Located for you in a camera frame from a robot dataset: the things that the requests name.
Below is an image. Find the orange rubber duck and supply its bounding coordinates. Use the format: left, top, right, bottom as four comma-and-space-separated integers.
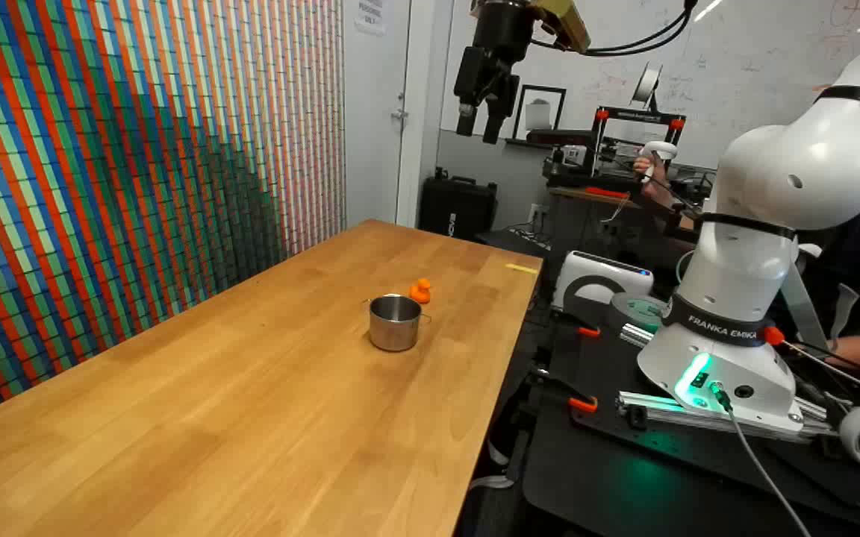
408, 279, 430, 303

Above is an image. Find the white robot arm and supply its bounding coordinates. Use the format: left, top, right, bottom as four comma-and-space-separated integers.
618, 52, 860, 442

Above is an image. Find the white cable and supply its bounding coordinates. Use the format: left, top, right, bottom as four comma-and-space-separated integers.
711, 386, 814, 537

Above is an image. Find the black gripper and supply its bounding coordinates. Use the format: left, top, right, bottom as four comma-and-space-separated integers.
454, 2, 532, 142

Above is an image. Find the black equipment case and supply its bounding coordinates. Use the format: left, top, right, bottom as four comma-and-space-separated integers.
417, 169, 497, 239

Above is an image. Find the framed portrait picture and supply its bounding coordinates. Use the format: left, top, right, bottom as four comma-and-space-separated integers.
512, 82, 563, 140

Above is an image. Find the orange handled clamp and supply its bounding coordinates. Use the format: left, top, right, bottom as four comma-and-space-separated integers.
535, 366, 601, 413

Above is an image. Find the black and orange 3D printer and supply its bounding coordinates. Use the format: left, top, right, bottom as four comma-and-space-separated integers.
539, 103, 687, 190

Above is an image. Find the white box device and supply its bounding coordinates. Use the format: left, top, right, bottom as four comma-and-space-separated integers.
553, 251, 653, 309

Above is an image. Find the small steel pot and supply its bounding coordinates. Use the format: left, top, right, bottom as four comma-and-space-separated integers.
368, 291, 420, 352

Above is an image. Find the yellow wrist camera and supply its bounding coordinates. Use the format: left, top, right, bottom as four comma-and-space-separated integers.
527, 0, 592, 51

